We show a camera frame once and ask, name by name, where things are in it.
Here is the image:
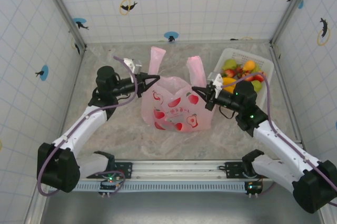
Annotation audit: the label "pink plastic bag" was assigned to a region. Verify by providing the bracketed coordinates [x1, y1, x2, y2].
[141, 46, 213, 133]

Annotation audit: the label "white plastic basket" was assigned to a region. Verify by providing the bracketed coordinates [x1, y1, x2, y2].
[212, 47, 274, 109]

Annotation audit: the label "large green fake pear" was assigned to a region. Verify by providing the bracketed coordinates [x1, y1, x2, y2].
[251, 80, 263, 93]

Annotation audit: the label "yellow fake bananas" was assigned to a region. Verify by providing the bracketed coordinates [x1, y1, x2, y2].
[222, 77, 237, 94]

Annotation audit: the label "orange-yellow fake pear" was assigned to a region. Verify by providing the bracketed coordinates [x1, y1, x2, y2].
[243, 60, 256, 73]

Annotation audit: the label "yellow-green fake pear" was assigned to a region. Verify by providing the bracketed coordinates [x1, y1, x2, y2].
[223, 59, 237, 70]

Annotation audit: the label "aluminium back bar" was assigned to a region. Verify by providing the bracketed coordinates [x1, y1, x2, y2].
[85, 40, 272, 47]

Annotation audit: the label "penguin blue circle sticker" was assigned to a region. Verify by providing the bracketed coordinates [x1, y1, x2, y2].
[163, 31, 180, 43]

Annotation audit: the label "fish blue circle sticker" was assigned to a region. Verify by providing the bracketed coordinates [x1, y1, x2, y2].
[35, 65, 49, 81]

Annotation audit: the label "shark blue circle sticker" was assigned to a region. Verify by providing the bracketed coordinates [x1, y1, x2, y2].
[72, 17, 90, 30]

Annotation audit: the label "small circuit board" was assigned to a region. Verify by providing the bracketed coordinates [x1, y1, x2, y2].
[244, 180, 263, 198]
[98, 178, 122, 197]

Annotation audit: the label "grey metal sheet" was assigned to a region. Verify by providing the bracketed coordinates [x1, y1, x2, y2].
[39, 191, 326, 224]

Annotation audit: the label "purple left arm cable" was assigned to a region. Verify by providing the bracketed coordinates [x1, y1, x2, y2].
[36, 55, 139, 197]

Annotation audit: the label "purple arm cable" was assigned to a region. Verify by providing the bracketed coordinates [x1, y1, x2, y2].
[221, 71, 337, 208]
[36, 55, 139, 197]

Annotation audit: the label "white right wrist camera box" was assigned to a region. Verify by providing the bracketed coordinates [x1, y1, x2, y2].
[207, 73, 225, 99]

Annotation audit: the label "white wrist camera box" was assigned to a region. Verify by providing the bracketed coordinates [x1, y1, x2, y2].
[207, 73, 225, 99]
[123, 57, 143, 74]

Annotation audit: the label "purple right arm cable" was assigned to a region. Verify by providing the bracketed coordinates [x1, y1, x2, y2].
[221, 71, 337, 208]

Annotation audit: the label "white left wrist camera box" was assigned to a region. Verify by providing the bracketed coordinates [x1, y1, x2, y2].
[123, 57, 143, 74]

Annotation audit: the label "black animal yellow ring sticker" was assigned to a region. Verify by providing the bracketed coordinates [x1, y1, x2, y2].
[71, 37, 81, 55]

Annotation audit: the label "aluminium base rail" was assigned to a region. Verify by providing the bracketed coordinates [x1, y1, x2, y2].
[39, 158, 294, 182]

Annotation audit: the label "small dolphin yellow ring sticker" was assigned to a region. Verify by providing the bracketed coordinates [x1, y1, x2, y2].
[120, 0, 138, 16]

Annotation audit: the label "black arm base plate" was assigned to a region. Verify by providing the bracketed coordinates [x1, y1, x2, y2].
[86, 161, 133, 180]
[225, 161, 266, 179]

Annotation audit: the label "aluminium frame post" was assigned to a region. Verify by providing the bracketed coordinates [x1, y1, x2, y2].
[36, 0, 88, 51]
[270, 0, 316, 47]

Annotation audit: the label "white slotted cable duct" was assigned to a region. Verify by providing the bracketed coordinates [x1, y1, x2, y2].
[71, 181, 250, 192]

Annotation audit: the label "seahorse yellow ring sticker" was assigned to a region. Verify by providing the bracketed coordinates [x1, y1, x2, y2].
[316, 17, 331, 47]

